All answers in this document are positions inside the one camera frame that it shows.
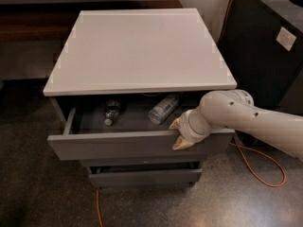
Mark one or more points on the grey drawer cabinet white top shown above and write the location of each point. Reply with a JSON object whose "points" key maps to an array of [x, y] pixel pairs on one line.
{"points": [[147, 52]]}

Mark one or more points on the grey drawer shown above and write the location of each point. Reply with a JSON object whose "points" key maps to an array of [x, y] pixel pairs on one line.
{"points": [[142, 161], [144, 175], [133, 135]]}

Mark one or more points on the dark label water bottle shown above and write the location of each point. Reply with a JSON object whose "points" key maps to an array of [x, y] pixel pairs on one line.
{"points": [[112, 112]]}

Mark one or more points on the grey bottom drawer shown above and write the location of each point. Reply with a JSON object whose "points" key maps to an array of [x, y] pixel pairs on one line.
{"points": [[144, 175]]}

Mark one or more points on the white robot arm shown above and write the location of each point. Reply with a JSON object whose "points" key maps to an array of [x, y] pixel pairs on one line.
{"points": [[235, 110]]}

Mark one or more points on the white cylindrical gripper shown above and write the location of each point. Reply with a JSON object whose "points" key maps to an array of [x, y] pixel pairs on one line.
{"points": [[185, 126]]}

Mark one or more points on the grey middle drawer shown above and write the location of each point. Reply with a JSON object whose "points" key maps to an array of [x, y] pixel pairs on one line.
{"points": [[142, 161]]}

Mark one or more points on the dark wooden bench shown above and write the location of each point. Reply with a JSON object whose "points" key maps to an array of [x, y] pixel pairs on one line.
{"points": [[54, 21]]}

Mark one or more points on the grey top drawer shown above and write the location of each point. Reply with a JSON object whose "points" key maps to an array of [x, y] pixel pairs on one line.
{"points": [[133, 135]]}

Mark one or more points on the white label water bottle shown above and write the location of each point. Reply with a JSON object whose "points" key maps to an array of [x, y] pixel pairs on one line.
{"points": [[163, 109]]}

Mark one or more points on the white wall outlet plate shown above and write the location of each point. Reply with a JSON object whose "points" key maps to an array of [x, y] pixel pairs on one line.
{"points": [[286, 38]]}

